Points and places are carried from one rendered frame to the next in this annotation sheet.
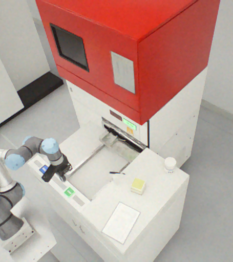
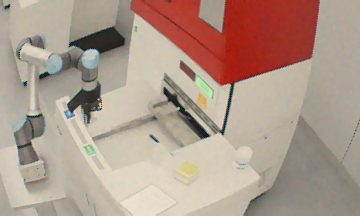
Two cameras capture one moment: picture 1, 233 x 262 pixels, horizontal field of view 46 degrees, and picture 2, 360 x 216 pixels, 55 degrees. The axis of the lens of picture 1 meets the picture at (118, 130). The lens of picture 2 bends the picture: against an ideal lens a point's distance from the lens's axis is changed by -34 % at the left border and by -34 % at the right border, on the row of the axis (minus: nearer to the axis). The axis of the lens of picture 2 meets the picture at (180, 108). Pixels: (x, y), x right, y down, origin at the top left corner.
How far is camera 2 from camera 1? 0.50 m
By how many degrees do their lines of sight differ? 10
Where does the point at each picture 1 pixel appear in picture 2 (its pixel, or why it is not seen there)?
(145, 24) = not seen: outside the picture
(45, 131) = not seen: hidden behind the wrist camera
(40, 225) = (52, 173)
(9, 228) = (27, 155)
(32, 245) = (43, 187)
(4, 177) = (35, 99)
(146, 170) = (207, 161)
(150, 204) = (195, 198)
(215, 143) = (302, 179)
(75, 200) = (93, 160)
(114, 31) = not seen: outside the picture
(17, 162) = (56, 63)
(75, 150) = (109, 112)
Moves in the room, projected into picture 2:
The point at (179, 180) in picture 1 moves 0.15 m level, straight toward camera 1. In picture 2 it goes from (246, 181) to (230, 202)
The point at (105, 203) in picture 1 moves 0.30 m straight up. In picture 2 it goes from (131, 179) to (131, 124)
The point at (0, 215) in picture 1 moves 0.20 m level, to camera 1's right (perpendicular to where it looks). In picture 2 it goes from (23, 136) to (51, 146)
